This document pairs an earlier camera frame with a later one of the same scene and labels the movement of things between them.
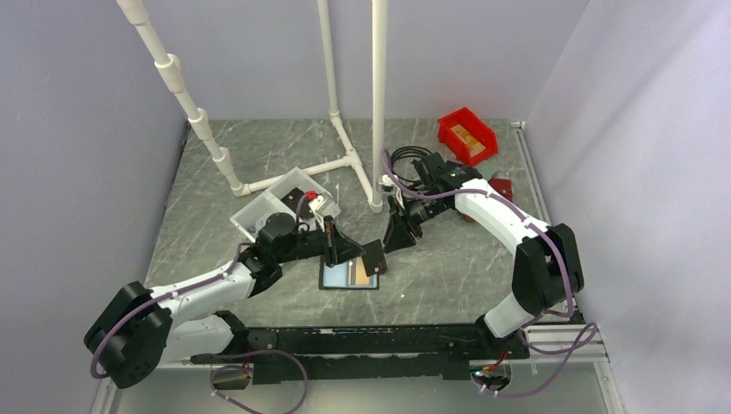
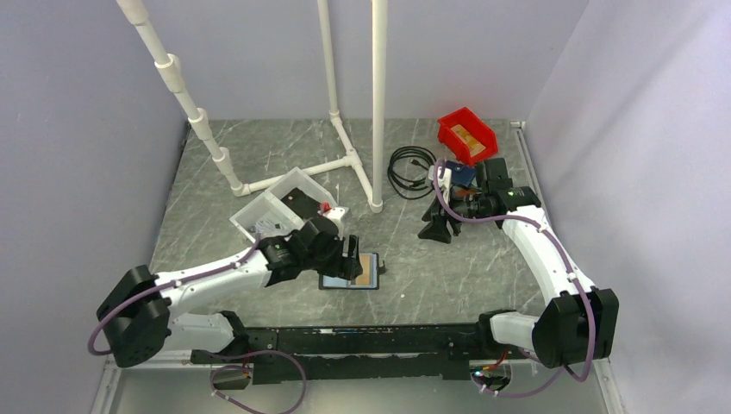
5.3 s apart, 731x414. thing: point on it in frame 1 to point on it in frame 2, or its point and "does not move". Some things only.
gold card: (471, 143) does not move
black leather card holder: (348, 275) does not move
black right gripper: (397, 235) to (437, 228)
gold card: (361, 275) does not move
